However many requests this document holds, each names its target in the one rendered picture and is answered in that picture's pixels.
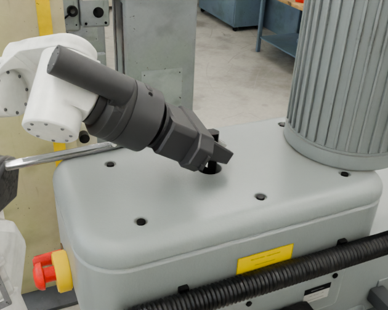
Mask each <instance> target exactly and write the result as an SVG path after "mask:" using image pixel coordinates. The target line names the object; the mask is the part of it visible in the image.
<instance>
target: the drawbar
mask: <svg viewBox="0 0 388 310"><path fill-rule="evenodd" d="M208 131H209V133H210V134H211V135H212V136H213V137H214V141H216V142H219V131H218V130H216V129H208ZM216 169H217V162H214V161H208V167H204V169H203V173H204V174H209V175H212V174H216Z"/></svg>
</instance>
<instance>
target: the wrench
mask: <svg viewBox="0 0 388 310"><path fill-rule="evenodd" d="M111 144H112V143H110V142H109V141H106V142H102V143H96V144H93V145H86V146H80V147H77V148H70V149H64V150H61V151H55V152H51V153H45V154H39V155H35V156H29V157H23V158H20V159H13V160H9V161H4V166H5V168H6V171H10V170H15V169H21V168H25V167H31V166H34V165H39V164H45V163H49V162H55V161H61V160H64V159H70V158H74V157H80V156H85V155H89V154H95V153H101V152H104V151H110V150H114V149H119V148H123V147H122V146H119V145H116V146H115V147H114V146H112V145H111Z"/></svg>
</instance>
